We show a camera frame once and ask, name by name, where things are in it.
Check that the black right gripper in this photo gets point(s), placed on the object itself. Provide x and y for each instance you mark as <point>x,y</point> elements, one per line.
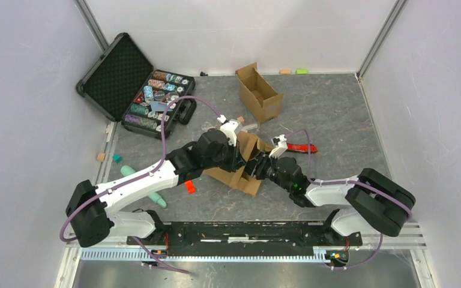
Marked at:
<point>255,166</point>

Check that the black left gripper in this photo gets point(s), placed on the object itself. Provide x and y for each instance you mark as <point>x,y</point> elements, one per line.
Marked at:
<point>237,161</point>

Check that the brown cardboard box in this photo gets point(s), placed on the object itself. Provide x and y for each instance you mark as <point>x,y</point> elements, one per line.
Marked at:
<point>250,145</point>

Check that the red black utility knife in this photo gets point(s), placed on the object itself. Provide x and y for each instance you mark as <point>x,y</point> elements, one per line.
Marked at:
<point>304,148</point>

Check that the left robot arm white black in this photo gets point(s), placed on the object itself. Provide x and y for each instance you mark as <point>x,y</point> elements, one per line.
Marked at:
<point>94,211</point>

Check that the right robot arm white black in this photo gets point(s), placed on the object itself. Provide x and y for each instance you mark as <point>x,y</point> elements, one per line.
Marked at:
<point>369,201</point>

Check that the open empty cardboard box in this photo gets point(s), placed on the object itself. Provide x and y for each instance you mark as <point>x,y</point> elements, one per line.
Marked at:
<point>259,97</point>

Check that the clear plastic bag with part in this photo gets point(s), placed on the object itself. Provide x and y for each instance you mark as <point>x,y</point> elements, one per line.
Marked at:
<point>251,128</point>

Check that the orange curved plastic piece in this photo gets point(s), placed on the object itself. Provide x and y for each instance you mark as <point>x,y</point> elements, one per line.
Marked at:
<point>190,187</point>

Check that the teal small block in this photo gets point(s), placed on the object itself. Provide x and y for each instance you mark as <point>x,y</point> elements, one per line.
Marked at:
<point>117,158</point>

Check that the wooden cube at left edge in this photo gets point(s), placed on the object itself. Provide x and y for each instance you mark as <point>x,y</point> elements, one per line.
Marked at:
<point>101,157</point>

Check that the black poker chip case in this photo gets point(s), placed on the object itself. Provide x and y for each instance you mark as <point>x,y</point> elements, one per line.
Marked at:
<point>126,88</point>

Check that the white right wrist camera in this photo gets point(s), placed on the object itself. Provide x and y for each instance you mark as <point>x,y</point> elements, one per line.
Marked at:
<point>279,146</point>

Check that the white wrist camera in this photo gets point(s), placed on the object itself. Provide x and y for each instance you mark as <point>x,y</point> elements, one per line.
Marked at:
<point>279,146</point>
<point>231,128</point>

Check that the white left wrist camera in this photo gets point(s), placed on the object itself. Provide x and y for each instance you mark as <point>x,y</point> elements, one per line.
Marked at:
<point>231,128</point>

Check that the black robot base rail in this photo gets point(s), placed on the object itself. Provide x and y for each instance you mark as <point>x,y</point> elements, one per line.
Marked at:
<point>247,238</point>

